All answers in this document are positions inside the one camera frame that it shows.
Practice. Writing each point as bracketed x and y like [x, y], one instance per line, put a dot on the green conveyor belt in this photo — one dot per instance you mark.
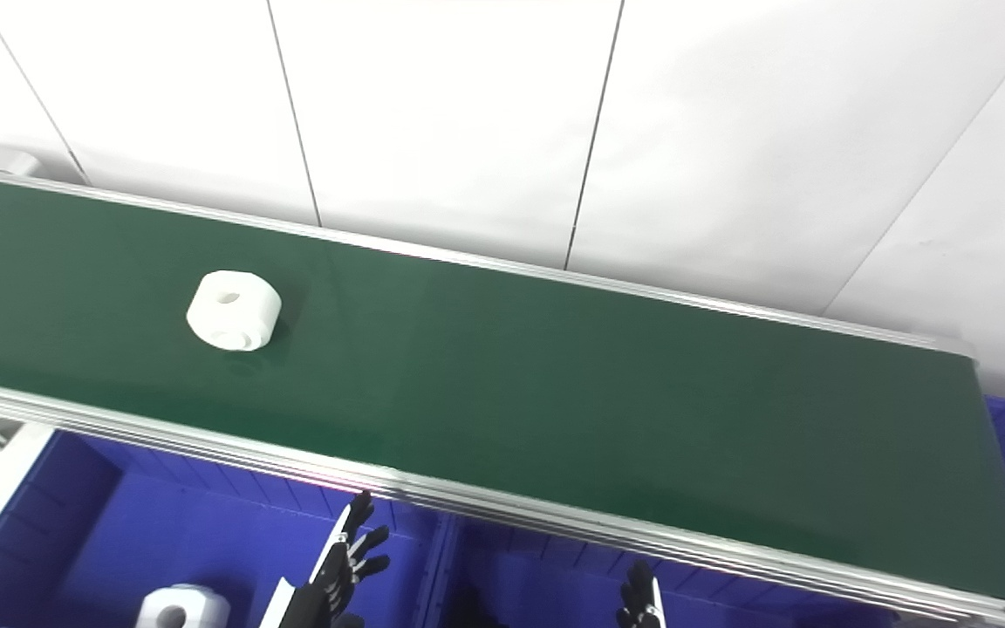
[555, 392]
[206, 440]

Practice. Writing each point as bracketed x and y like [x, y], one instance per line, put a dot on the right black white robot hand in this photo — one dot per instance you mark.
[639, 602]

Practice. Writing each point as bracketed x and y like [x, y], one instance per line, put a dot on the white cylindrical part with hole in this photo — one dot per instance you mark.
[234, 310]
[180, 606]

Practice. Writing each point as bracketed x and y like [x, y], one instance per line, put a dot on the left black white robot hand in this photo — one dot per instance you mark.
[332, 580]

